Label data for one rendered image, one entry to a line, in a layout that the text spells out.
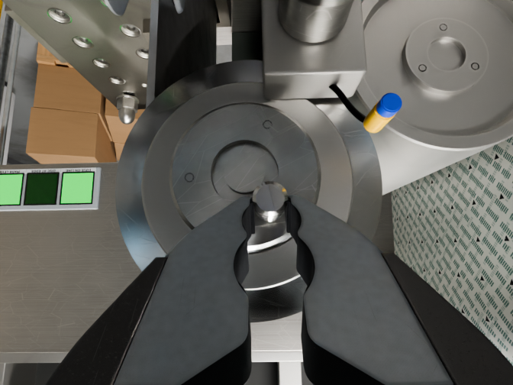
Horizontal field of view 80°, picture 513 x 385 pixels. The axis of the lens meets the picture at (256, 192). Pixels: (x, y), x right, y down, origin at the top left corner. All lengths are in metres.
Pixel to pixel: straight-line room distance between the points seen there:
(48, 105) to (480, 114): 2.27
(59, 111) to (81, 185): 1.75
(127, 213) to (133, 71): 0.36
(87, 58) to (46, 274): 0.34
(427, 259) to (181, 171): 0.28
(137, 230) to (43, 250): 0.44
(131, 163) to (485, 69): 0.21
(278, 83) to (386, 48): 0.08
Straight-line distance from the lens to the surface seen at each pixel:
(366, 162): 0.18
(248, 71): 0.19
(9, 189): 0.66
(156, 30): 0.24
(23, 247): 0.63
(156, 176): 0.18
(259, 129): 0.16
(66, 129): 2.26
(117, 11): 0.24
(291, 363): 0.53
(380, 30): 0.23
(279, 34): 0.17
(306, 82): 0.17
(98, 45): 0.48
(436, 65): 0.23
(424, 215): 0.37
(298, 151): 0.15
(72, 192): 0.59
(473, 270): 0.31
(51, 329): 0.61
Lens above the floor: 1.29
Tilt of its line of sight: 10 degrees down
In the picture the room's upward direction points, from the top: 179 degrees clockwise
